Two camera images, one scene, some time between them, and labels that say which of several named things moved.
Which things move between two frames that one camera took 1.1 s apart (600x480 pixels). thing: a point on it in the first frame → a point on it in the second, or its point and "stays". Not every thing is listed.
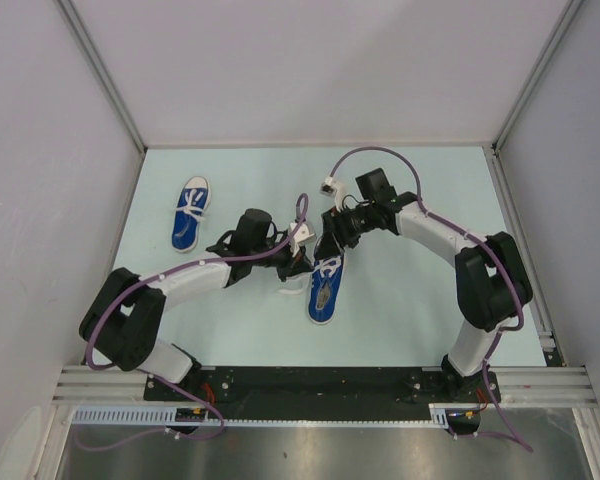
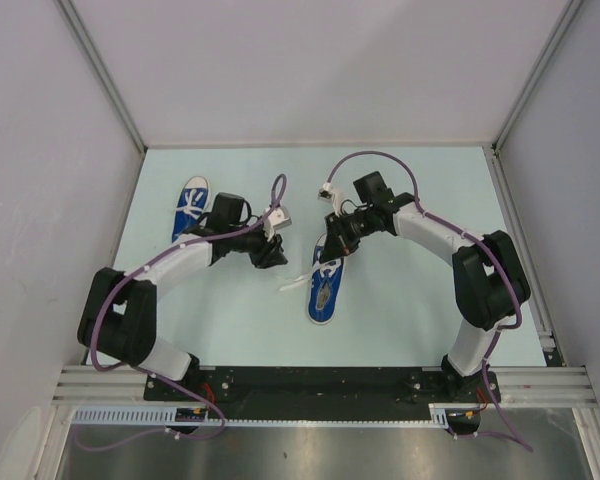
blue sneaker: (324, 286) stays
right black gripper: (336, 235) stays
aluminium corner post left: (75, 19) stays
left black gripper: (294, 265) → (269, 254)
